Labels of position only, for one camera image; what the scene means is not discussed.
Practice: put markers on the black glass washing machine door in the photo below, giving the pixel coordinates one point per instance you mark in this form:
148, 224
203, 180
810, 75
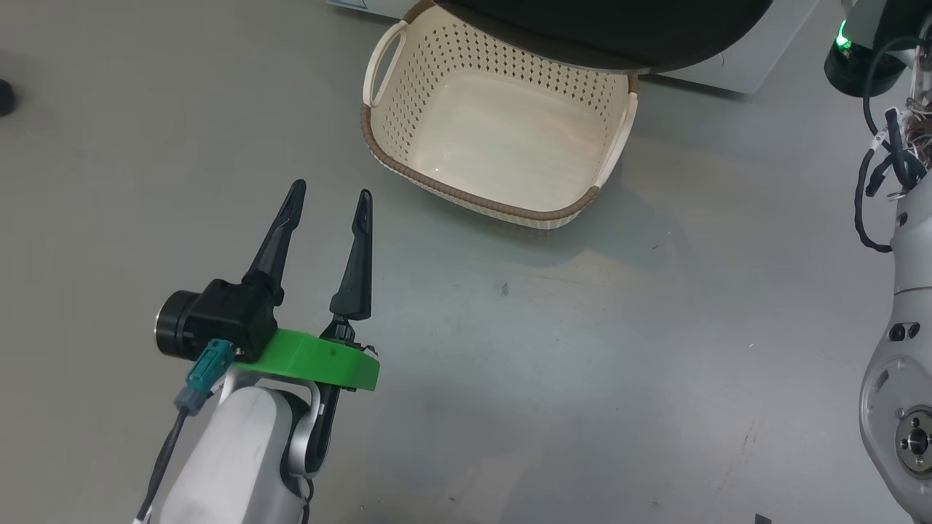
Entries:
604, 29

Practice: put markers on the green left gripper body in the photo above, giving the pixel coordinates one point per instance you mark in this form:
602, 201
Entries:
320, 360

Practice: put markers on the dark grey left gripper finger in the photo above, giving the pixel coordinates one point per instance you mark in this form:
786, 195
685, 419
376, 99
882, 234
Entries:
358, 276
287, 225

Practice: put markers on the blue energy label sticker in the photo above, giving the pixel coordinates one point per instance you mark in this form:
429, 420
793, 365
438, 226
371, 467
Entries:
349, 4

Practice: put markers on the cream perforated laundry basket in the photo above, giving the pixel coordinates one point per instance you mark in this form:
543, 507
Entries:
510, 138

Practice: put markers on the white washing machine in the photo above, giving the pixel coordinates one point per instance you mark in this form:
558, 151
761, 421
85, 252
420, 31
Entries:
764, 51

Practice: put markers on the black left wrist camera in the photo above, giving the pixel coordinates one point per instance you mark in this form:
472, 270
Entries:
226, 313

